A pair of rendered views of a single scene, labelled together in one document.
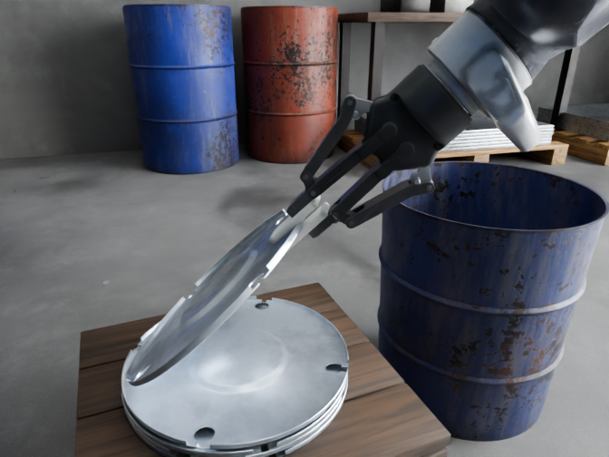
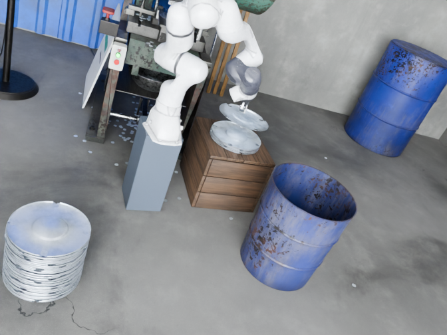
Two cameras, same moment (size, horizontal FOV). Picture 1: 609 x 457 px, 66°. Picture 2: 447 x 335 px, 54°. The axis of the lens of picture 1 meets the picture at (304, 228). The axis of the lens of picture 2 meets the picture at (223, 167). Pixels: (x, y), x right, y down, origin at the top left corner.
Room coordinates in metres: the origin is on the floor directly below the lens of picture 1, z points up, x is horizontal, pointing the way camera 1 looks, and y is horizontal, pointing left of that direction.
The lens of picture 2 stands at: (0.34, -2.07, 1.45)
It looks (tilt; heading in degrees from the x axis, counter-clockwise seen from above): 31 degrees down; 86
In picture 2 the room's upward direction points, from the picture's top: 22 degrees clockwise
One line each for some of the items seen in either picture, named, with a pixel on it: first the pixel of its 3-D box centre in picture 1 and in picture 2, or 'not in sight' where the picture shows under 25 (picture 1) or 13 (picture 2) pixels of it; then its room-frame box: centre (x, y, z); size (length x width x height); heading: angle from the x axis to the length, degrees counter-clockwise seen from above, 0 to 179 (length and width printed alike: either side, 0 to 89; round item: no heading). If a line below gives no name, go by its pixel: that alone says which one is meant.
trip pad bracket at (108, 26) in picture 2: not in sight; (107, 36); (-0.33, 0.19, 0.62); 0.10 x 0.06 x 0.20; 16
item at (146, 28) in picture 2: not in sight; (165, 28); (-0.10, 0.50, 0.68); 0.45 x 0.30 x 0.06; 16
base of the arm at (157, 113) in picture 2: not in sight; (167, 119); (0.15, -0.29, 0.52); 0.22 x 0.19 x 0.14; 115
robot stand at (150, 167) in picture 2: not in sight; (150, 165); (0.13, -0.25, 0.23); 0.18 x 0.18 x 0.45; 25
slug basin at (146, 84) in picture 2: not in sight; (153, 77); (-0.10, 0.50, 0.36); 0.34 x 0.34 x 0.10
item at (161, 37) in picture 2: not in sight; (168, 31); (-0.05, 0.33, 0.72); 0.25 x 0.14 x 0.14; 106
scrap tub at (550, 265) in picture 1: (470, 291); (293, 227); (0.89, -0.37, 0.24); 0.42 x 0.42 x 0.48
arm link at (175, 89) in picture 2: not in sight; (183, 80); (0.17, -0.26, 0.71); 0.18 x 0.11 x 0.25; 162
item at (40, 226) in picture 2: not in sight; (50, 227); (-0.08, -0.89, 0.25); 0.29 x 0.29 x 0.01
